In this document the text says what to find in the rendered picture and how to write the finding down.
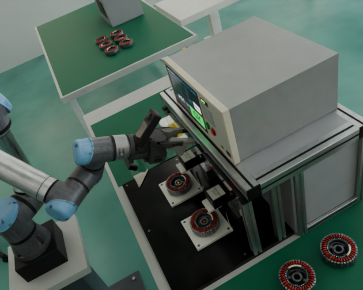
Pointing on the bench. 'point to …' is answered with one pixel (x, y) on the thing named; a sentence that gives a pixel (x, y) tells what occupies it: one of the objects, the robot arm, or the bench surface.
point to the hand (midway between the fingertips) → (188, 134)
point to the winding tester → (257, 84)
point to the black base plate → (197, 259)
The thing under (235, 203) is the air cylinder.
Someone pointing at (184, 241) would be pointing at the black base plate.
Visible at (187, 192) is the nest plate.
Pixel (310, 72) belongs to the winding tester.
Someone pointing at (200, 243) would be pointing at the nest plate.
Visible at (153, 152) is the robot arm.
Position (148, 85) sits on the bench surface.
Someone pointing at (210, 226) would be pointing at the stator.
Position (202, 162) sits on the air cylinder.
